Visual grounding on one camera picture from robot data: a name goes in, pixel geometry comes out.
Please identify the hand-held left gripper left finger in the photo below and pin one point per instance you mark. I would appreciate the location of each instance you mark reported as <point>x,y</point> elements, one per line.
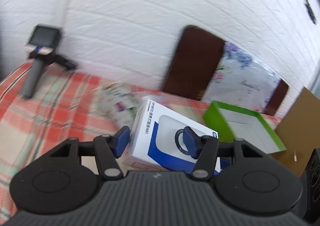
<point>121,142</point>

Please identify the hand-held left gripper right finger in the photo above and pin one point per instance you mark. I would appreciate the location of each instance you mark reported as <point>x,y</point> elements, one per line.
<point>192,142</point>

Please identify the white and blue box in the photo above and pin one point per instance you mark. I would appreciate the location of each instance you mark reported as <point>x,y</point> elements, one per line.
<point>150,140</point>

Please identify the green cardboard box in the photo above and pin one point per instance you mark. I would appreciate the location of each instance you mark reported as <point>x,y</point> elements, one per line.
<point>252,130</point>

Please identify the patterned fabric pouch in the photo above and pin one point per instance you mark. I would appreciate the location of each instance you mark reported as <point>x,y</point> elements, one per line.
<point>117,105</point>

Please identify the brown cardboard box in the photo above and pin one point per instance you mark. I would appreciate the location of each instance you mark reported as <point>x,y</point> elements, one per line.
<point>300,120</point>

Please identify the floral plastic bag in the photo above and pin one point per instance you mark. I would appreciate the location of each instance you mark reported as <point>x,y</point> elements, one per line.
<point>237,83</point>

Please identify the plaid tablecloth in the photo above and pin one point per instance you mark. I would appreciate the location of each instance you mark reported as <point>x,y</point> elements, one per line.
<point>50,115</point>

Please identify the idle hand-held gripper with screen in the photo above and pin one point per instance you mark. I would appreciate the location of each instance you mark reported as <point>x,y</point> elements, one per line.
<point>45,37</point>

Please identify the black wall socket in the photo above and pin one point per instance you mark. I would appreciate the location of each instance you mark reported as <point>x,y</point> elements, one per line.
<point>309,11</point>

